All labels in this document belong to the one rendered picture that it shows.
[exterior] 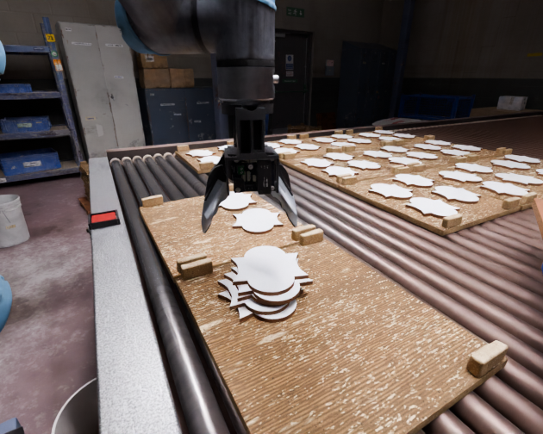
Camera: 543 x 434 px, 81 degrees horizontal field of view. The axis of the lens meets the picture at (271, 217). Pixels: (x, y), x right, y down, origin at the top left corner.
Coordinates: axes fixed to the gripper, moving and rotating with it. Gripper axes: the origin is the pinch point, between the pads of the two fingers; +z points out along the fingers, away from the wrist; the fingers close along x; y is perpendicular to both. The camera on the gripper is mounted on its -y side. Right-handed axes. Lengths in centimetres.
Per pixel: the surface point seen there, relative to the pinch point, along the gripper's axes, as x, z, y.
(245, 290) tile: -1.6, 8.4, 5.4
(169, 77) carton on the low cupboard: -77, -21, -509
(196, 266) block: -9.9, 9.3, -4.6
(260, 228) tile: 4.3, 10.9, -22.0
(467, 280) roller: 42.4, 13.7, 1.9
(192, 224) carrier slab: -12.5, 11.7, -29.0
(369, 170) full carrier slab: 54, 12, -70
